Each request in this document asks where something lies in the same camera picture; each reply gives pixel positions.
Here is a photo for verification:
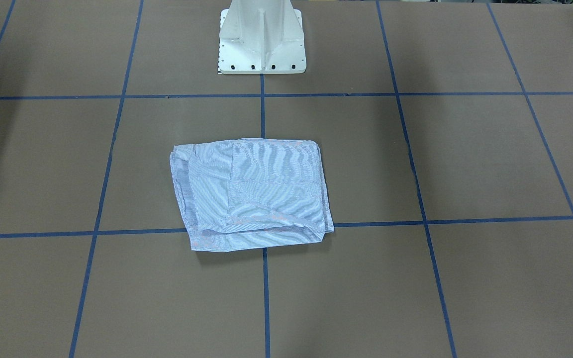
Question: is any light blue striped shirt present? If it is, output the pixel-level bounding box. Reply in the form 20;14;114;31
169;138;335;252

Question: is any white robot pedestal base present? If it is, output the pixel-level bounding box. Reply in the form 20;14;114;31
217;0;307;75

